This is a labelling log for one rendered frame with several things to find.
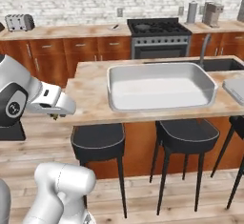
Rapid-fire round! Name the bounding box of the brown wooden island cabinet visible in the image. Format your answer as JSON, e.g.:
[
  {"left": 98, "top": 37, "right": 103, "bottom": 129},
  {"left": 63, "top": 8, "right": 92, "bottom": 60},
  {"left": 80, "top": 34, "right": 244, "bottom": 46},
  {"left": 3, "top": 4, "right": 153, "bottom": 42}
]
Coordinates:
[{"left": 73, "top": 115, "right": 244, "bottom": 180}]

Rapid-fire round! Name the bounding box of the black and steel stove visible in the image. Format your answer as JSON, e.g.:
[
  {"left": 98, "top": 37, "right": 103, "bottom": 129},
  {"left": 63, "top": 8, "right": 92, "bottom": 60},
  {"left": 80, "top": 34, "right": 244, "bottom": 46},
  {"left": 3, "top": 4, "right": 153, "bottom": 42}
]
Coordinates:
[{"left": 126, "top": 17, "right": 193, "bottom": 61}]

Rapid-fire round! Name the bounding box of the black bar stool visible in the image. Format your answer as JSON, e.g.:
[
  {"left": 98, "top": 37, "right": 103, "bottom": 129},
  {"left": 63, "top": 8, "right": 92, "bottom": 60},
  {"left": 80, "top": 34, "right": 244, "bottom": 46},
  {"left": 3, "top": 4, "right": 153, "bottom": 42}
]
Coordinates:
[
  {"left": 210, "top": 115, "right": 244, "bottom": 211},
  {"left": 70, "top": 123, "right": 129, "bottom": 219},
  {"left": 149, "top": 118, "right": 221, "bottom": 216}
]

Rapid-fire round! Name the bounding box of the grey fridge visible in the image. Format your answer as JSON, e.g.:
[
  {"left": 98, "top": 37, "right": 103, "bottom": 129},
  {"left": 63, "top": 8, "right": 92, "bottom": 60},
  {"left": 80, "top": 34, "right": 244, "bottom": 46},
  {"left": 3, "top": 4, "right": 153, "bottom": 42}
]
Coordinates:
[{"left": 236, "top": 0, "right": 244, "bottom": 23}]

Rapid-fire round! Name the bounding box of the silver toaster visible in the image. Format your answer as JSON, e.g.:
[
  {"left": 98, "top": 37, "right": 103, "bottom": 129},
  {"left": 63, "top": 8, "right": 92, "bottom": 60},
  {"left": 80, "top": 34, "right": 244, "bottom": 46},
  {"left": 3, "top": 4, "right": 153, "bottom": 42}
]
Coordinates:
[{"left": 4, "top": 13, "right": 35, "bottom": 32}]

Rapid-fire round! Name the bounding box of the grey sink tap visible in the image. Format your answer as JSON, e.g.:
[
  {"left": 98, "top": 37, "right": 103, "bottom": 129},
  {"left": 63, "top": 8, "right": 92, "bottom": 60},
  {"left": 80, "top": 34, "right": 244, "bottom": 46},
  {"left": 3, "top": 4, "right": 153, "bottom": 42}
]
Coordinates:
[{"left": 198, "top": 32, "right": 213, "bottom": 69}]

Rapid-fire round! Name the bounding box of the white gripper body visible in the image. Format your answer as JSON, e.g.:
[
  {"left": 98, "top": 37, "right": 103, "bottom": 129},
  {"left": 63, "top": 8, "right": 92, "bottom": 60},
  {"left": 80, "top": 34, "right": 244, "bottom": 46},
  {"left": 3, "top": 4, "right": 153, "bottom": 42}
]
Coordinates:
[{"left": 26, "top": 91, "right": 77, "bottom": 117}]

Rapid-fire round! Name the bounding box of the grey coffee machine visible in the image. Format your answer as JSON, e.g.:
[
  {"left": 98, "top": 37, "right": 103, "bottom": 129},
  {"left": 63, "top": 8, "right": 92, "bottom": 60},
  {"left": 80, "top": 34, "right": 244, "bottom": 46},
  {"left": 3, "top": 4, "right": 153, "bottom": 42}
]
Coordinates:
[{"left": 201, "top": 1, "right": 225, "bottom": 29}]

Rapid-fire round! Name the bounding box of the grey cylinder canister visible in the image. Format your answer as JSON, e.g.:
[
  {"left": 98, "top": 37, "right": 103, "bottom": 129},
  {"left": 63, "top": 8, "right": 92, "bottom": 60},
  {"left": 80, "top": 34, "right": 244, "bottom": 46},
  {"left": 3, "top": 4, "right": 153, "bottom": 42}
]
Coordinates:
[{"left": 186, "top": 0, "right": 199, "bottom": 25}]

